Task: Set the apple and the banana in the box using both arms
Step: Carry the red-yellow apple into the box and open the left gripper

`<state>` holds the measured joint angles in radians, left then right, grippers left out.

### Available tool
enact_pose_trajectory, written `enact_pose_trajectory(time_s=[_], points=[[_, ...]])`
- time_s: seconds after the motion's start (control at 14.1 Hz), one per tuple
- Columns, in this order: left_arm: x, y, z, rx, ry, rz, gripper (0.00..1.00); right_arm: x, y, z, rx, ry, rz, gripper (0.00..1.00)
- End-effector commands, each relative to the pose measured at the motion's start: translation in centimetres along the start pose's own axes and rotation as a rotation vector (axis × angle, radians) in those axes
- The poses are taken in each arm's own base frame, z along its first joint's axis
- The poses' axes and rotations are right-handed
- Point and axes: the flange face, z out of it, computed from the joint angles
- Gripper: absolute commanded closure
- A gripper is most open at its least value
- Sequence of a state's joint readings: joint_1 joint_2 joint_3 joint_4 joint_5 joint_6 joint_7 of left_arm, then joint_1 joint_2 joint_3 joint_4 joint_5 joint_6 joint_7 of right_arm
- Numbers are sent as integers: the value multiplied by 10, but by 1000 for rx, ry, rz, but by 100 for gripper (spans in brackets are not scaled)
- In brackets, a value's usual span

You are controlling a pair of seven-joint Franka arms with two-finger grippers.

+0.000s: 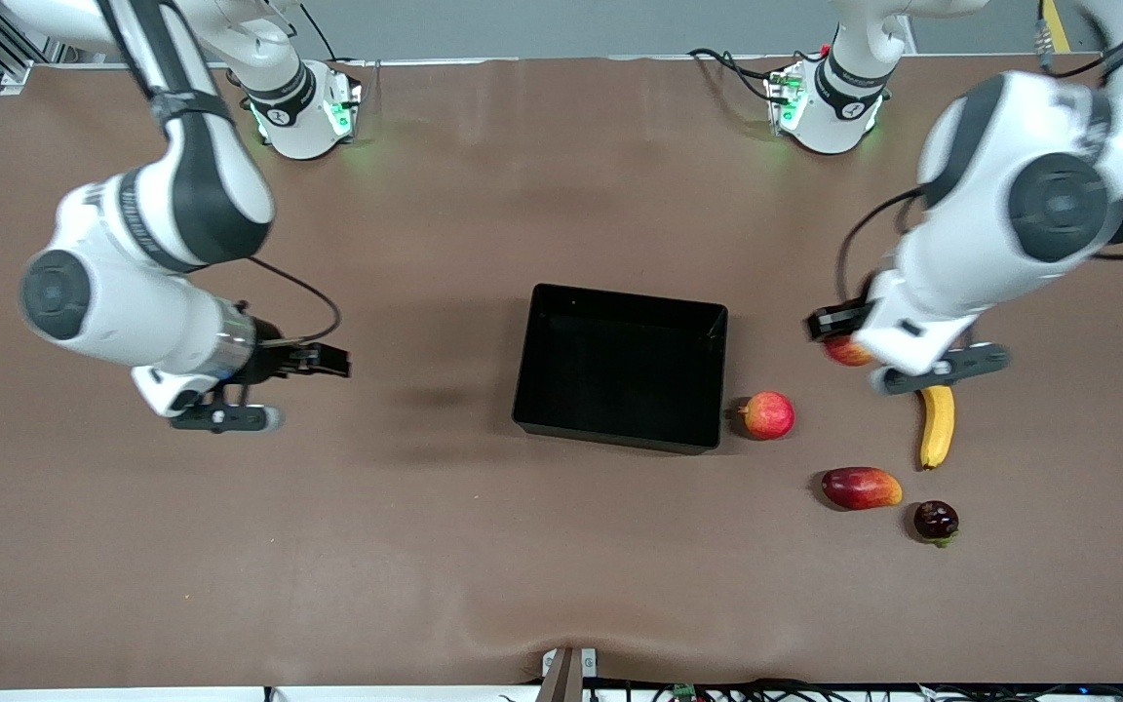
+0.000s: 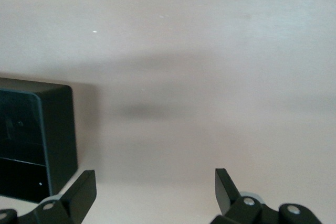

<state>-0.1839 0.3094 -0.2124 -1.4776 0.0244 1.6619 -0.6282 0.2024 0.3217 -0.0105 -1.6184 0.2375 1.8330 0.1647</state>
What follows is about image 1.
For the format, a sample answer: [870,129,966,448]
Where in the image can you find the red yellow apple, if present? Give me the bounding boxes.
[823,334,876,369]

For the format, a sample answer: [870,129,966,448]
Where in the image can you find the yellow banana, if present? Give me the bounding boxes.
[919,385,956,471]

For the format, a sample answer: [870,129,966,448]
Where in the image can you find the black plastic box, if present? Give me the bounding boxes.
[512,283,729,456]

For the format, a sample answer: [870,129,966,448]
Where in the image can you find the red apple left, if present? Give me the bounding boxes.
[739,390,796,441]

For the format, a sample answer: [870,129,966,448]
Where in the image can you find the red mango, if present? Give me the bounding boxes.
[821,466,904,512]

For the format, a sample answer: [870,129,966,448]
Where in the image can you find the table cover sheet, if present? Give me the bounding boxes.
[0,54,1123,689]

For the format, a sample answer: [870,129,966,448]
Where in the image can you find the dark purple mangosteen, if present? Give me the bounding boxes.
[913,500,960,548]

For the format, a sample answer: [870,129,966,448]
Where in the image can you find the black base cable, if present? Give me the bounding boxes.
[716,58,779,103]
[303,0,348,64]
[688,47,787,84]

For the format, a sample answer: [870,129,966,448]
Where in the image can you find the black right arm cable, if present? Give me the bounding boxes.
[98,0,342,344]

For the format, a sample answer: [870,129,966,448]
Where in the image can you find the grey metal bracket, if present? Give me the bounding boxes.
[534,646,600,702]

